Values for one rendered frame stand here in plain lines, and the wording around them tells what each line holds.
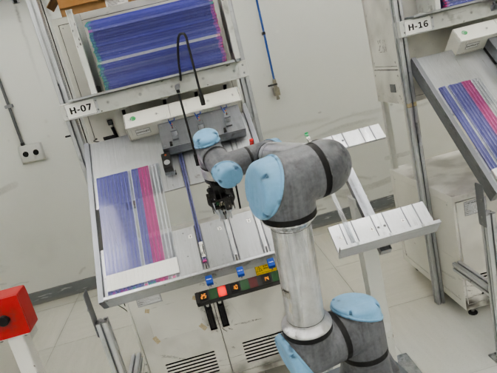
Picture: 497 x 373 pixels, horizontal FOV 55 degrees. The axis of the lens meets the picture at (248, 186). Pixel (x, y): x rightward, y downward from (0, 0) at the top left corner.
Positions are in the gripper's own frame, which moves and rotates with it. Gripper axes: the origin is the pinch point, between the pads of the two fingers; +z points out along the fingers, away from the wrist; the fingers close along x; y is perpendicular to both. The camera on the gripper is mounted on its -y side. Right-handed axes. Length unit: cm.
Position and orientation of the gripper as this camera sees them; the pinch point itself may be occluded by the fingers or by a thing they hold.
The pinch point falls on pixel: (225, 214)
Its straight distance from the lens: 160.7
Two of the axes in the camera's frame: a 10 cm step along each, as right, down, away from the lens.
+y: 2.2, 6.4, -7.4
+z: 1.4, 7.3, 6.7
